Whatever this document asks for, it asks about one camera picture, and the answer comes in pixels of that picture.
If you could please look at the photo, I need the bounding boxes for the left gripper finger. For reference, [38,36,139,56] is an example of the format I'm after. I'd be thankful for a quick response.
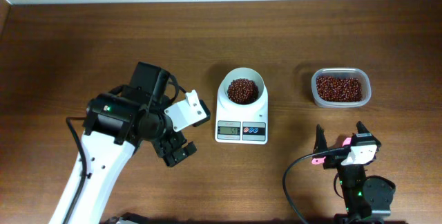
[192,100,211,127]
[164,142,197,167]

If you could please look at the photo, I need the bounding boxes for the pink measuring scoop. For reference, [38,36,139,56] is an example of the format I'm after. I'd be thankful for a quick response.
[311,137,351,165]

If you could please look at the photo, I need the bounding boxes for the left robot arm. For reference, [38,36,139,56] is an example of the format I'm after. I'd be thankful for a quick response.
[50,62,211,223]

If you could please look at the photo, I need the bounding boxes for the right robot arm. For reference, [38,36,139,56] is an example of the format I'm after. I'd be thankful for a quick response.
[311,122,396,223]

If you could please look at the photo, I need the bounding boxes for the white digital kitchen scale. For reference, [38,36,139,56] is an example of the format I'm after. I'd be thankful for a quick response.
[215,86,269,144]

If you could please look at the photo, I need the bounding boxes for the red beans in bowl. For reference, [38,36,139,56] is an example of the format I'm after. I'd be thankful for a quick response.
[227,78,259,104]

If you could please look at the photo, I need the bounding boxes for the white round bowl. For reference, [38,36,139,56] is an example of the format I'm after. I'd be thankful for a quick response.
[220,68,265,106]

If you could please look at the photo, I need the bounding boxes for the clear plastic bean container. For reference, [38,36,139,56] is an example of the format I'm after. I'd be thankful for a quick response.
[311,68,372,108]

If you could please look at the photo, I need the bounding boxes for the red beans in container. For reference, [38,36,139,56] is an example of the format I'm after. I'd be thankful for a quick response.
[316,76,363,102]

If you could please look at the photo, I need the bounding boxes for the right black cable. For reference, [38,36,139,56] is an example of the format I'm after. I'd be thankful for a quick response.
[282,147,352,224]

